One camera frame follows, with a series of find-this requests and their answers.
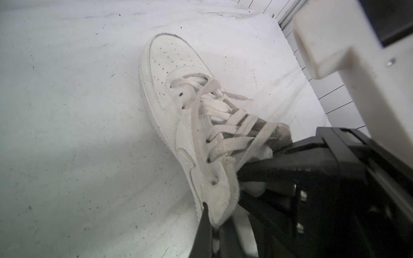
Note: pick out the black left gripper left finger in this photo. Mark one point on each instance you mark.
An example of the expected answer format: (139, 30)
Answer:
(203, 243)

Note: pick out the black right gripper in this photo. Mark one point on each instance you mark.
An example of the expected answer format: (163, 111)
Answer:
(353, 199)

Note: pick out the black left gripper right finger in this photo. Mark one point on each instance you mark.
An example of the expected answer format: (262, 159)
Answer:
(230, 246)

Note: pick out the white leather sneaker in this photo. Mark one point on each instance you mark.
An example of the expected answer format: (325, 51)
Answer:
(211, 137)

